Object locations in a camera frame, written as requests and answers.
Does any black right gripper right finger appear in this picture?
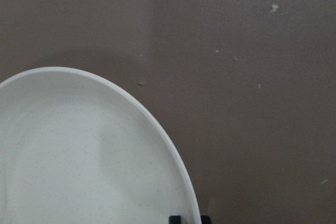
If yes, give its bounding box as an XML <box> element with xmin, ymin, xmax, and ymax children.
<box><xmin>201</xmin><ymin>215</ymin><xmax>213</xmax><ymax>224</ymax></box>

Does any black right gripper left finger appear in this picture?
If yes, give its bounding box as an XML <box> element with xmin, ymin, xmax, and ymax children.
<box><xmin>169</xmin><ymin>216</ymin><xmax>182</xmax><ymax>224</ymax></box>

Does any round white plate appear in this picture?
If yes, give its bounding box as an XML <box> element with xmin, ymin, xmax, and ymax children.
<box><xmin>1</xmin><ymin>67</ymin><xmax>201</xmax><ymax>223</ymax></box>

